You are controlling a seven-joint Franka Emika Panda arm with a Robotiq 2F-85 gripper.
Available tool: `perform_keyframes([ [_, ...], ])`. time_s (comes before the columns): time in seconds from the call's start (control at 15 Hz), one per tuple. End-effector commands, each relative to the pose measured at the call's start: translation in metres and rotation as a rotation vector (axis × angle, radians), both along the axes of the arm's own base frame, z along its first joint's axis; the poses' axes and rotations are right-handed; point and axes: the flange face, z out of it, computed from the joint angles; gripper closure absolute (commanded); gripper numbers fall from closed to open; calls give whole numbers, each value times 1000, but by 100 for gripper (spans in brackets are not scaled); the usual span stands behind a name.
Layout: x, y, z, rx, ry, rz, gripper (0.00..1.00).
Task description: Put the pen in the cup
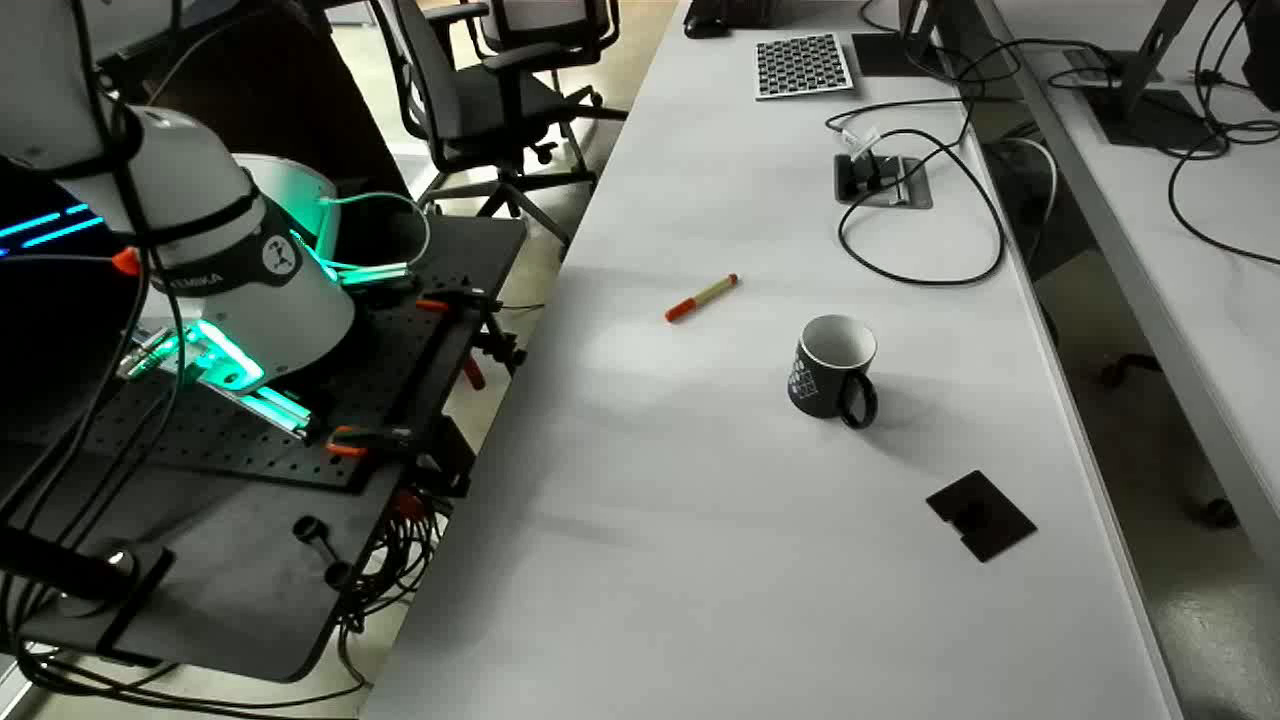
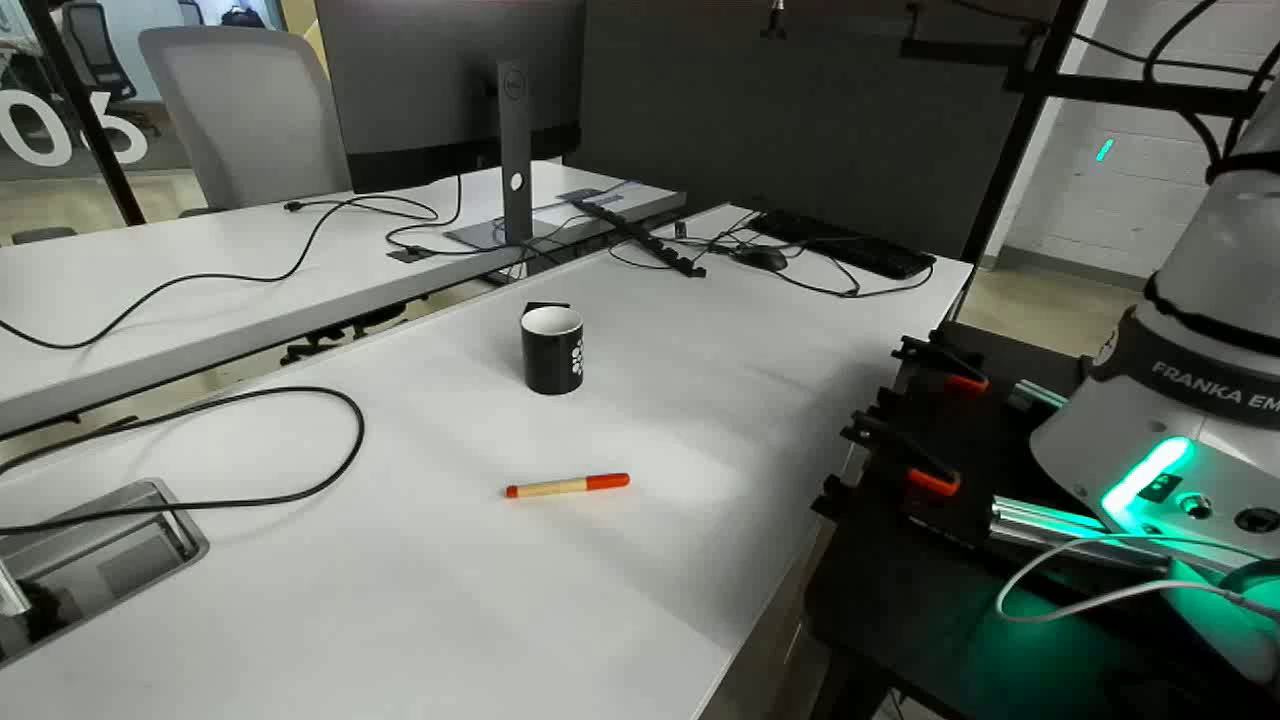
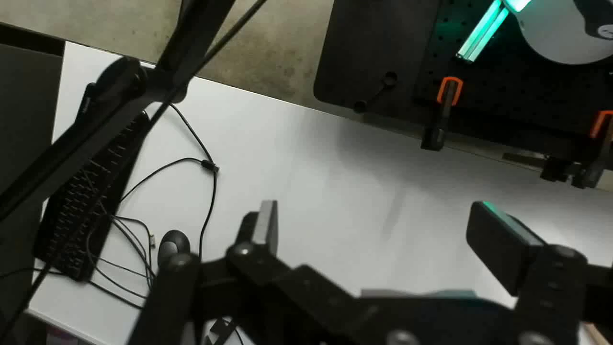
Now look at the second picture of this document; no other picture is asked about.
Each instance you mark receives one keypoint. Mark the orange and beige pen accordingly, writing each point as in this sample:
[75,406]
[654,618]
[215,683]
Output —
[571,485]

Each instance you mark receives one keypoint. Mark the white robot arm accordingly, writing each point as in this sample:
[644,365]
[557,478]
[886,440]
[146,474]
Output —
[1173,437]

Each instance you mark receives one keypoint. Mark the black mug white inside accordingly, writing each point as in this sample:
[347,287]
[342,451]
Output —
[553,350]

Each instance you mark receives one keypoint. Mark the monitor stand with base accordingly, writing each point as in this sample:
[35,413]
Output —
[517,221]

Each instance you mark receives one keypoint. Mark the black mounting breadboard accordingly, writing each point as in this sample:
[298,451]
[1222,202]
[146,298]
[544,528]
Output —
[927,592]

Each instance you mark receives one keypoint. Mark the grey office chair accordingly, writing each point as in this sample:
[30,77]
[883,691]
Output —
[253,112]

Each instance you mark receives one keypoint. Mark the table cable hatch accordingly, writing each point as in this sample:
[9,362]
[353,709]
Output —
[92,556]

